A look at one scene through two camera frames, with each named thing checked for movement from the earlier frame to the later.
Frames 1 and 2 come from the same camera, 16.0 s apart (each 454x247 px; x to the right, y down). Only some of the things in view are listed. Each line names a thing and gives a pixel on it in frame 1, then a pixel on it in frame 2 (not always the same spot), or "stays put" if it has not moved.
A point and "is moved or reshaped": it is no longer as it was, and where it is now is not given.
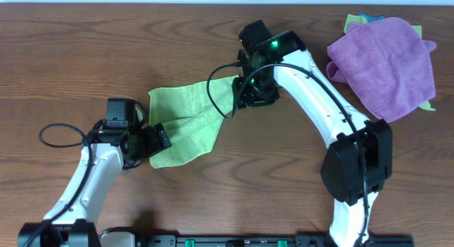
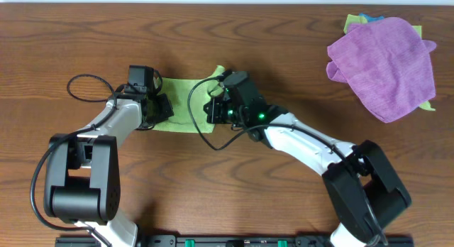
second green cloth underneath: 351,20 stays put
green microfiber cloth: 192,115 is moved or reshaped
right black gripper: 241,96 → 213,115
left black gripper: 158,138 → 163,107
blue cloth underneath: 369,18 stays put
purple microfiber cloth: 386,64 stays put
